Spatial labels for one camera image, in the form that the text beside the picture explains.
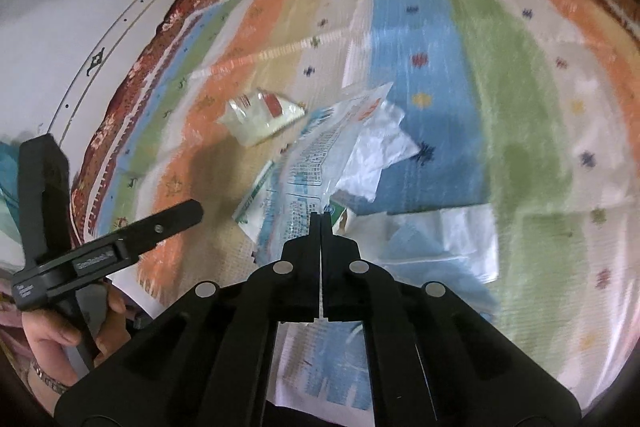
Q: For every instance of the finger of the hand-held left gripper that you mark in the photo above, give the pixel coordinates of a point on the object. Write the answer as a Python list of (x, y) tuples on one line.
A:
[(42, 197), (165, 224)]

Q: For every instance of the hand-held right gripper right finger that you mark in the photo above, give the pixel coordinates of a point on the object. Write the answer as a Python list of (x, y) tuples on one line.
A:
[(345, 277)]

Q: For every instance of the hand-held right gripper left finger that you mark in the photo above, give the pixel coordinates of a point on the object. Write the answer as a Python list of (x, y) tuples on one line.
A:
[(295, 277)]

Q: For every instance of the blue printed plastic bag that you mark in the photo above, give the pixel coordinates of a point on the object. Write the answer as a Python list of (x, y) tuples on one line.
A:
[(310, 167)]

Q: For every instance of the person's left hand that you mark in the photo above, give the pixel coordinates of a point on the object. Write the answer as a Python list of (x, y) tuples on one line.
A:
[(50, 337)]

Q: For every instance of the teal striped cloth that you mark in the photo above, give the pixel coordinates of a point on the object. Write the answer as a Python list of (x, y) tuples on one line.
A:
[(7, 187)]

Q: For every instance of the pink cloth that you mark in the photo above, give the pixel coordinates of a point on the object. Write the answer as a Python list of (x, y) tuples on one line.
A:
[(7, 309)]

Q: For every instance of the green white wrapper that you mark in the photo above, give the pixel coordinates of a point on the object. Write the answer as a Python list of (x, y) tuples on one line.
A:
[(252, 207)]

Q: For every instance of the crumpled white tissue paper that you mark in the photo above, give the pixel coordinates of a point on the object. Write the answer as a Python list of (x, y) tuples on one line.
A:
[(380, 152)]

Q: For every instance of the clear packet red label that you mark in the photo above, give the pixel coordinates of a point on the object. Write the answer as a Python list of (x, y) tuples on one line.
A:
[(262, 114)]

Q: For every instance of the white headboard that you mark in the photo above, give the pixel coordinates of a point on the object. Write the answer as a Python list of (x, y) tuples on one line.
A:
[(100, 52)]

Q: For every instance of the striped colourful mat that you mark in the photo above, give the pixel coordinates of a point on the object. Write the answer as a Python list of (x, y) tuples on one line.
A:
[(500, 107)]

